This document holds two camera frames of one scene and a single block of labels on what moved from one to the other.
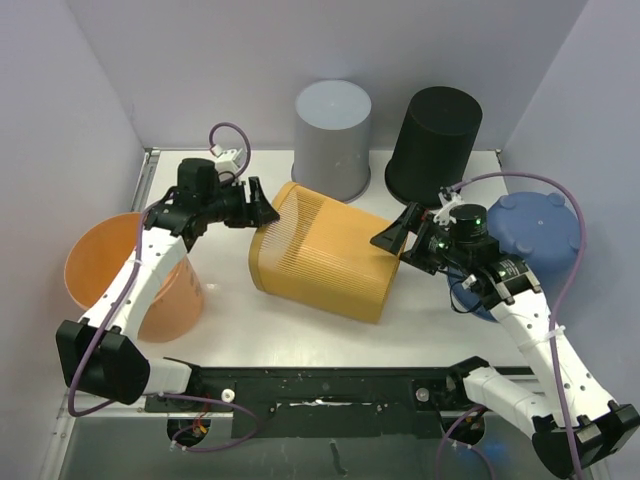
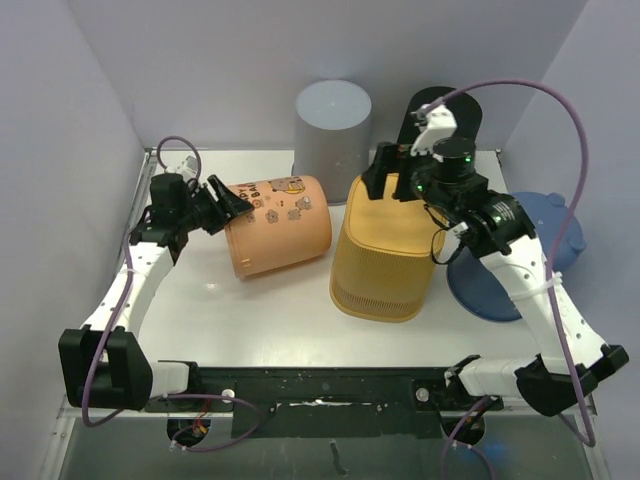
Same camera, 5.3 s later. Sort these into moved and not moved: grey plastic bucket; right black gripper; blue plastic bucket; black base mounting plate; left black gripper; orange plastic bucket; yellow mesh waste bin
Moved: yellow mesh waste bin; left black gripper; orange plastic bucket; right black gripper
Not moved: grey plastic bucket; blue plastic bucket; black base mounting plate
